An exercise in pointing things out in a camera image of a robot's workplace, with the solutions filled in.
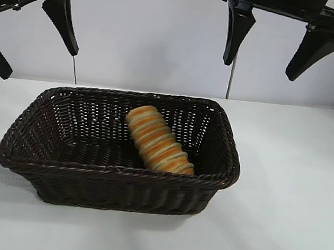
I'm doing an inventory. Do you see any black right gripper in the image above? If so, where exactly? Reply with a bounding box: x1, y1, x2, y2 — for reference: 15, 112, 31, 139
213, 0, 334, 86

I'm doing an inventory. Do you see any long striped bread loaf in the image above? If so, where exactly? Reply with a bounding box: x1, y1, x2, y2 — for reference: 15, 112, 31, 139
120, 103, 201, 176

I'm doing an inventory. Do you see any dark brown wicker basket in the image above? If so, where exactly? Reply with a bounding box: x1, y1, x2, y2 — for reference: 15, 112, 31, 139
0, 78, 249, 223

